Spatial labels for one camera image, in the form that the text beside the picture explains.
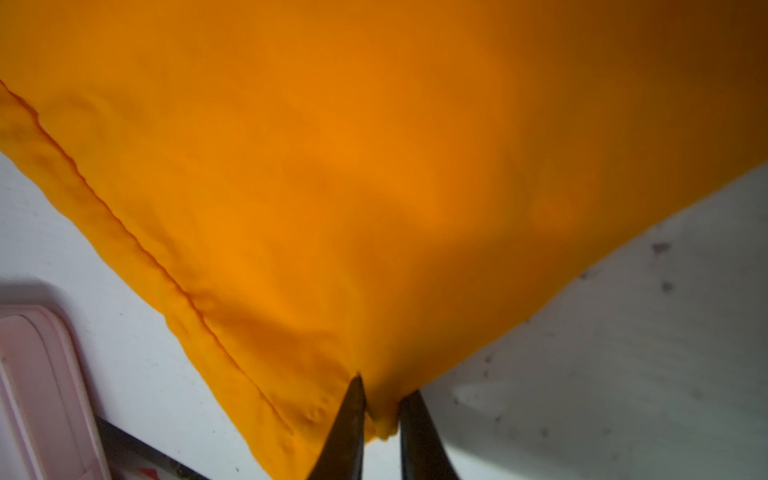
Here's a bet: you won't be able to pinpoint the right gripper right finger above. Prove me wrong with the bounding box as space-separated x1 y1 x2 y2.
399 390 459 480

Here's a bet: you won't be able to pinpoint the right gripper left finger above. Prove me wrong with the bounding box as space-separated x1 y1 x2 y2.
307 376 366 480

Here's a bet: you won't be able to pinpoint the orange shorts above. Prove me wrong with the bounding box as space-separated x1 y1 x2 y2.
1 1 767 479

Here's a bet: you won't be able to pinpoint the pink tray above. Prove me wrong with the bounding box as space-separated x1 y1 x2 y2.
1 305 111 479

